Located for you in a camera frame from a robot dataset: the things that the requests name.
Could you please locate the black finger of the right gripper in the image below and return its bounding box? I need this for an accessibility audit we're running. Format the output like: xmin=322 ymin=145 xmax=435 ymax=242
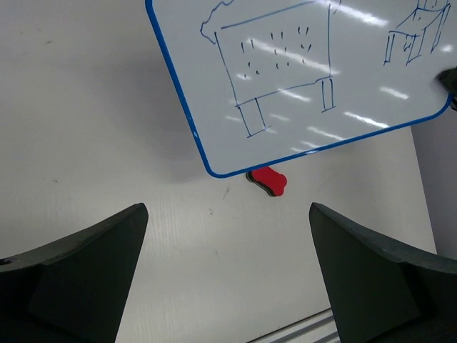
xmin=437 ymin=67 xmax=457 ymax=110

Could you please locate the red whiteboard eraser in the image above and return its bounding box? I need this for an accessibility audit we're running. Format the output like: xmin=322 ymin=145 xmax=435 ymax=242
xmin=246 ymin=166 xmax=288 ymax=197

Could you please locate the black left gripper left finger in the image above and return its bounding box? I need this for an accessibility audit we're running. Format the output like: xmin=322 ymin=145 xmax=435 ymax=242
xmin=1 ymin=203 xmax=149 ymax=342

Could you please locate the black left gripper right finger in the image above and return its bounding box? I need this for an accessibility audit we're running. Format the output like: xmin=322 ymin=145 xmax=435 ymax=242
xmin=309 ymin=203 xmax=456 ymax=342

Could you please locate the blue framed whiteboard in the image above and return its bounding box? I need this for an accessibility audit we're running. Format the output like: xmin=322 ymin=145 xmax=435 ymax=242
xmin=145 ymin=1 xmax=456 ymax=178

